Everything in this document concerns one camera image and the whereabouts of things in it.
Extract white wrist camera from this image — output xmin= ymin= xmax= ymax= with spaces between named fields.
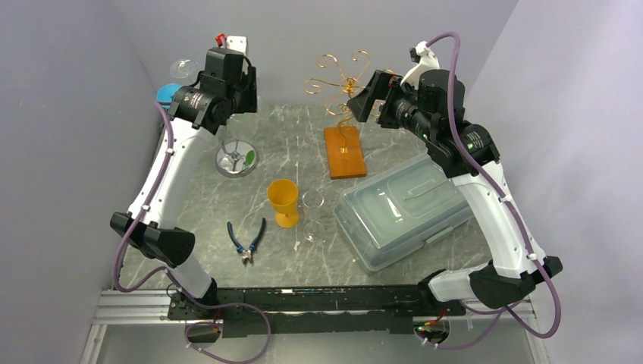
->
xmin=400 ymin=41 xmax=440 ymax=89
xmin=215 ymin=33 xmax=248 ymax=55

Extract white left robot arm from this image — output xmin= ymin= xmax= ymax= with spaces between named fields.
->
xmin=110 ymin=47 xmax=257 ymax=319

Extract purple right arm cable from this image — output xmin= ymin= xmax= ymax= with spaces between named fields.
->
xmin=414 ymin=30 xmax=562 ymax=351

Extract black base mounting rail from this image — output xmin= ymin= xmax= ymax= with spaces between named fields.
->
xmin=168 ymin=284 xmax=465 ymax=338

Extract chrome wire glass rack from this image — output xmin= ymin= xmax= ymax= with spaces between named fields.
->
xmin=215 ymin=113 xmax=259 ymax=178

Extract clear plastic storage box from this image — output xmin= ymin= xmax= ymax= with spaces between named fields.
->
xmin=334 ymin=154 xmax=473 ymax=272

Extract orange frosted wine glass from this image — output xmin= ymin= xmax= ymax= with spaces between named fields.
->
xmin=267 ymin=179 xmax=300 ymax=228

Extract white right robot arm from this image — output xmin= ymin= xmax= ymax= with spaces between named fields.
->
xmin=347 ymin=69 xmax=563 ymax=315

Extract blue wine glass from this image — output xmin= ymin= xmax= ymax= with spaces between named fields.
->
xmin=156 ymin=83 xmax=182 ymax=109

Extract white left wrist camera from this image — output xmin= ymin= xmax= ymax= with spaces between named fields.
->
xmin=215 ymin=33 xmax=248 ymax=55

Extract gold wire glass rack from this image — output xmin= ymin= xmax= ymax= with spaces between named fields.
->
xmin=303 ymin=50 xmax=372 ymax=180

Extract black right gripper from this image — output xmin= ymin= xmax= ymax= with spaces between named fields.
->
xmin=347 ymin=69 xmax=437 ymax=143

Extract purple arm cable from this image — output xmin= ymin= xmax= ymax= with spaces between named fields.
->
xmin=111 ymin=100 xmax=272 ymax=364
xmin=414 ymin=30 xmax=562 ymax=351

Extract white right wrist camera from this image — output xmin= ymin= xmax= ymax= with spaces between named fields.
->
xmin=400 ymin=41 xmax=440 ymax=89

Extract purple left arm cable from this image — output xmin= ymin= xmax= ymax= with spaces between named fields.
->
xmin=111 ymin=100 xmax=272 ymax=364

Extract blue handled pliers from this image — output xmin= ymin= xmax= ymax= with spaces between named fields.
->
xmin=226 ymin=217 xmax=268 ymax=265

